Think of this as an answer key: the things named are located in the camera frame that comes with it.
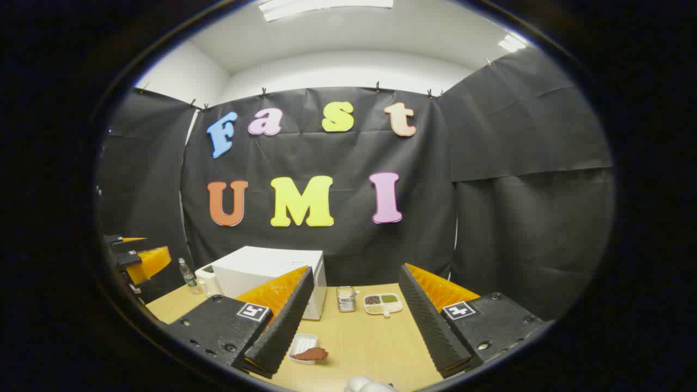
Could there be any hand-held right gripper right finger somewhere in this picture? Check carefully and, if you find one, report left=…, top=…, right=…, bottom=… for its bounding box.
left=398, top=263, right=548, bottom=379

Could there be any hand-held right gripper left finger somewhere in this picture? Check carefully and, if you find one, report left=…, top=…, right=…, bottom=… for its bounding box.
left=163, top=266, right=315, bottom=380

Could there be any brown meat strip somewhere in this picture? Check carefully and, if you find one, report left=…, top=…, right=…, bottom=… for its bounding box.
left=291, top=347, right=329, bottom=362

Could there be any white microwave oven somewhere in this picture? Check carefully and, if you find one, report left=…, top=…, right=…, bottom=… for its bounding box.
left=211, top=246, right=327, bottom=321

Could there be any small white rectangular dish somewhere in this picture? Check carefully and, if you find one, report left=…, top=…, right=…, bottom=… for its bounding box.
left=289, top=333, right=318, bottom=364

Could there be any clear plastic water bottle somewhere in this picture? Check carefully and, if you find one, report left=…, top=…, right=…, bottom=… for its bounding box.
left=179, top=258, right=198, bottom=295

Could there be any white divided grain dish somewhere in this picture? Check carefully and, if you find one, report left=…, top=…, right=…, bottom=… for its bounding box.
left=363, top=292, right=403, bottom=317

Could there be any white toaster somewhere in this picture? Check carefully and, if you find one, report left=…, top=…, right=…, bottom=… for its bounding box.
left=195, top=265, right=224, bottom=297

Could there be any pale rounded object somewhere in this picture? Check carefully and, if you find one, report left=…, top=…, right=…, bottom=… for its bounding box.
left=345, top=375, right=396, bottom=392

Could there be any black backdrop cloth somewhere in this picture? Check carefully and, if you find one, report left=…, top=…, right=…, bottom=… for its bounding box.
left=97, top=46, right=616, bottom=322

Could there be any metal wire basket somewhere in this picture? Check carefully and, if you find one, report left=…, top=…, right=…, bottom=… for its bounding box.
left=336, top=286, right=357, bottom=313

